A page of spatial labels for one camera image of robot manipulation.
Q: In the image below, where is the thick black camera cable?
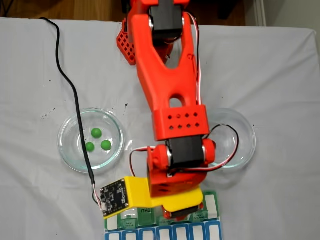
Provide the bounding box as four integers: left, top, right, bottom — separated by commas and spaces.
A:
39, 16, 105, 211

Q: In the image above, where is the small clear glass bowl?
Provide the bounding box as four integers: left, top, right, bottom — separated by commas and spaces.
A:
206, 107, 258, 173

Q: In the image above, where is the weekly pill organizer box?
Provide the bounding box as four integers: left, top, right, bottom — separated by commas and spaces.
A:
103, 189, 224, 240

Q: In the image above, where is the long red white servo cable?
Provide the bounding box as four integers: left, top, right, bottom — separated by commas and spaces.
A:
186, 12, 204, 106

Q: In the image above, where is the red white black servo cable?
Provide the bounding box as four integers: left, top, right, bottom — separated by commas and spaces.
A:
206, 124, 240, 173
129, 147, 151, 177

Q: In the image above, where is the camera circuit board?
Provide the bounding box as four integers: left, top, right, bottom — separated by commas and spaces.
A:
99, 176, 132, 220

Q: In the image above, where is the black table clamp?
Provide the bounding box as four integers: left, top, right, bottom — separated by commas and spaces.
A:
122, 14, 131, 33

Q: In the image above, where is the large clear glass bowl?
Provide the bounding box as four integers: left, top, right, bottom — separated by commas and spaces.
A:
56, 107, 126, 175

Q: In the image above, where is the white tablecloth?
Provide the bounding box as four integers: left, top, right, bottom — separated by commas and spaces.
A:
0, 16, 320, 240

